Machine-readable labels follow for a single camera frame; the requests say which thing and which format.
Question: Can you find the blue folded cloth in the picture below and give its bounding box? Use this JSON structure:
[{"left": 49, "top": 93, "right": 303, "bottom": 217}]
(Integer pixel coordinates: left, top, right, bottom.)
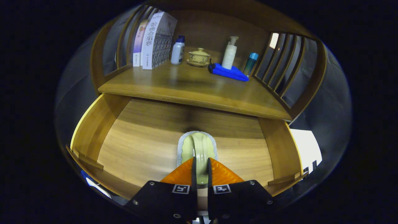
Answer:
[{"left": 208, "top": 63, "right": 250, "bottom": 82}]

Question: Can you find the green handled scrubbing sponge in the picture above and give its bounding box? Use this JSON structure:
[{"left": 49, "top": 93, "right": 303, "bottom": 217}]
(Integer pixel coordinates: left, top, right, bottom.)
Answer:
[{"left": 177, "top": 131, "right": 218, "bottom": 185}]

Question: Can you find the clear blue bottle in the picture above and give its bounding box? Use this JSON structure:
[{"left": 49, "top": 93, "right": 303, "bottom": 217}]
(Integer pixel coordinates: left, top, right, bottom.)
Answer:
[{"left": 243, "top": 53, "right": 259, "bottom": 77}]

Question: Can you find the thin purple white book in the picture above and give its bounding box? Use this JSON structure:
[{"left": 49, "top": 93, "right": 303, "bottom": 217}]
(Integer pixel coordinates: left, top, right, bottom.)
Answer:
[{"left": 133, "top": 19, "right": 149, "bottom": 67}]

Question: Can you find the beige lidded teacup with saucer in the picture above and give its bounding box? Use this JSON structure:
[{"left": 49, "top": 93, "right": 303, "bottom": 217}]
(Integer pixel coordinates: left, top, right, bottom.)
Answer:
[{"left": 186, "top": 48, "right": 211, "bottom": 67}]

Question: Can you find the white bottle blue cap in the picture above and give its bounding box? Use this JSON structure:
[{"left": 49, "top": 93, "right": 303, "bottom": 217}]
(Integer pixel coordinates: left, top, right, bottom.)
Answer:
[{"left": 171, "top": 35, "right": 186, "bottom": 65}]

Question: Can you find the wooden cabinet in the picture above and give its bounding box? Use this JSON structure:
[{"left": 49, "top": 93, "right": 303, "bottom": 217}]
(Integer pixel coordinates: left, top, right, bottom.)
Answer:
[{"left": 90, "top": 0, "right": 328, "bottom": 125}]

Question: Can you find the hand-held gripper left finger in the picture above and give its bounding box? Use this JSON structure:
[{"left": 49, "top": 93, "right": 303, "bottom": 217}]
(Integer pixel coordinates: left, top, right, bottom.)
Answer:
[{"left": 124, "top": 156, "right": 198, "bottom": 224}]

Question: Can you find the blue white floor object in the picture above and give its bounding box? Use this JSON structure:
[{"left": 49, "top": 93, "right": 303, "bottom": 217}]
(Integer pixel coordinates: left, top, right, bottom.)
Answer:
[{"left": 80, "top": 170, "right": 112, "bottom": 199}]

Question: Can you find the wooden countertop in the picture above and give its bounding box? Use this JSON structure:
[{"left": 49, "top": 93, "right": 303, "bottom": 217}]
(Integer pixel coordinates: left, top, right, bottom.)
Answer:
[{"left": 98, "top": 59, "right": 293, "bottom": 122}]

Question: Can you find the thick white patterned book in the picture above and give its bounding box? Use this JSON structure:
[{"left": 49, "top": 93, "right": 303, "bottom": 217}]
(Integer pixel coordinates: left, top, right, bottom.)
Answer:
[{"left": 141, "top": 12, "right": 178, "bottom": 70}]

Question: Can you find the wooden drawer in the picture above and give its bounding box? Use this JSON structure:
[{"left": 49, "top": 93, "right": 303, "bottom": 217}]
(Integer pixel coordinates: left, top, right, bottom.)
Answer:
[{"left": 65, "top": 93, "right": 308, "bottom": 210}]

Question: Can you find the white pump bottle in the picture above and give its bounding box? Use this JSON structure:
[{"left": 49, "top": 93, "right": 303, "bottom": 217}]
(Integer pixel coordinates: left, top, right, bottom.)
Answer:
[{"left": 221, "top": 36, "right": 239, "bottom": 70}]

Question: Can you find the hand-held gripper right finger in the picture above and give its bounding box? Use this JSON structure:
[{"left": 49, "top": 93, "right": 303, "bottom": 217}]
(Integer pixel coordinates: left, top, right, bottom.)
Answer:
[{"left": 207, "top": 157, "right": 278, "bottom": 222}]

